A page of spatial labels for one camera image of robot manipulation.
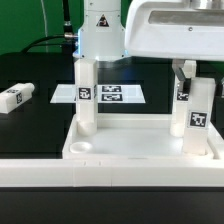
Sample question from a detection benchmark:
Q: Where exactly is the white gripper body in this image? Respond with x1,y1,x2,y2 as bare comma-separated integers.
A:
125,0,224,61

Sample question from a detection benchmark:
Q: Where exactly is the white desk top tray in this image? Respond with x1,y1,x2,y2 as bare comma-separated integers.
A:
62,113,224,160

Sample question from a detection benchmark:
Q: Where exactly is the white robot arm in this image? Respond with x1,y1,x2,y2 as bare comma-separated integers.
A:
74,0,224,81

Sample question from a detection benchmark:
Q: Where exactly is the white L-shaped fence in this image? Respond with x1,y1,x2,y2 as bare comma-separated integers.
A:
0,142,224,187

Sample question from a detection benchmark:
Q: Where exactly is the fiducial marker sheet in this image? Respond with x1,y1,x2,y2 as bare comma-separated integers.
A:
51,84,145,104

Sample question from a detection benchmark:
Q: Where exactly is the black cable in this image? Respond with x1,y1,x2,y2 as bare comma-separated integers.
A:
21,0,80,53

